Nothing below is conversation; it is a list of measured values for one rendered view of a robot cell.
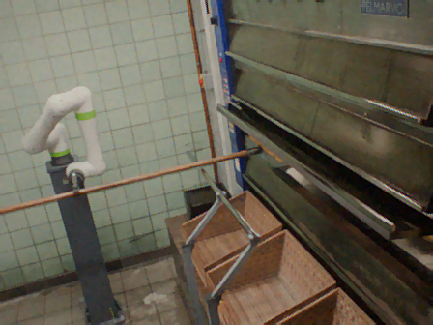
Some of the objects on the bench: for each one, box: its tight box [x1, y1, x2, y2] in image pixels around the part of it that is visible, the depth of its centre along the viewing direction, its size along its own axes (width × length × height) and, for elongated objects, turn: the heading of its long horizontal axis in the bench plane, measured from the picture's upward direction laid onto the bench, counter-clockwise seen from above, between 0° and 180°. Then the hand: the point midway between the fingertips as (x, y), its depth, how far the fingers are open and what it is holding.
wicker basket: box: [181, 190, 283, 291], centre depth 300 cm, size 49×56×28 cm
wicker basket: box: [206, 229, 337, 325], centre depth 245 cm, size 49×56×28 cm
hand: (76, 192), depth 269 cm, fingers closed on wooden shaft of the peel, 3 cm apart
